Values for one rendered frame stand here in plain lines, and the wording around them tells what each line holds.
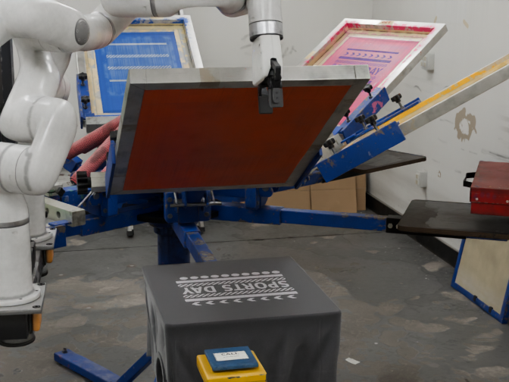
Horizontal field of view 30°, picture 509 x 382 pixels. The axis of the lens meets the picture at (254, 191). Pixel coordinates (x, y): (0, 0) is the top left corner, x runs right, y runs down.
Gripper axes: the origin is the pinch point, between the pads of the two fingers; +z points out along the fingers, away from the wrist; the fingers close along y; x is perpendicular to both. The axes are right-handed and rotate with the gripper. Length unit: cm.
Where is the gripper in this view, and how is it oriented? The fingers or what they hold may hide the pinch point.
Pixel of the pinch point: (270, 106)
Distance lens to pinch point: 210.5
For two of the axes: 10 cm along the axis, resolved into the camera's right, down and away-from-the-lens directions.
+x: 9.7, -0.5, 2.3
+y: 2.2, -0.7, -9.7
